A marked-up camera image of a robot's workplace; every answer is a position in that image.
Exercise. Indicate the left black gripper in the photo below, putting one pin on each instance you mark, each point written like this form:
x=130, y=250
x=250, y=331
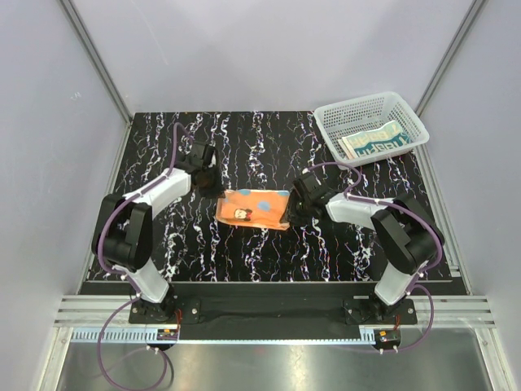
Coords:
x=217, y=190

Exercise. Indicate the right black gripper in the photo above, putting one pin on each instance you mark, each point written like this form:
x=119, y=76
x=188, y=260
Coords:
x=290, y=216

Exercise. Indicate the orange dotted checkered towel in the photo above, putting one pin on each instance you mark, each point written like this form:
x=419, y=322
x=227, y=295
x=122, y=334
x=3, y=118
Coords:
x=254, y=208

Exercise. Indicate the rabbit print towel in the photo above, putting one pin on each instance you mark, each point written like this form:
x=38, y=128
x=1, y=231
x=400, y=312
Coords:
x=388, y=137

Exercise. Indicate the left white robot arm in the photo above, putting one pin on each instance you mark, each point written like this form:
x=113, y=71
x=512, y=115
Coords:
x=123, y=236

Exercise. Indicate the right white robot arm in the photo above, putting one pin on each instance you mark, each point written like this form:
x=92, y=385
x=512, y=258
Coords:
x=410, y=239

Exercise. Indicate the white plastic mesh basket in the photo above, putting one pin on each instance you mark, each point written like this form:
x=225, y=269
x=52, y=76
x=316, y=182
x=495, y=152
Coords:
x=370, y=128

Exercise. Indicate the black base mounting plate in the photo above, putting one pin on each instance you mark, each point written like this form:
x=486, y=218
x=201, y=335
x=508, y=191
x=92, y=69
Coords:
x=349, y=302

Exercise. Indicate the aluminium frame rail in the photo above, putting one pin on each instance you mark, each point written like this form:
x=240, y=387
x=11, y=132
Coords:
x=326, y=321

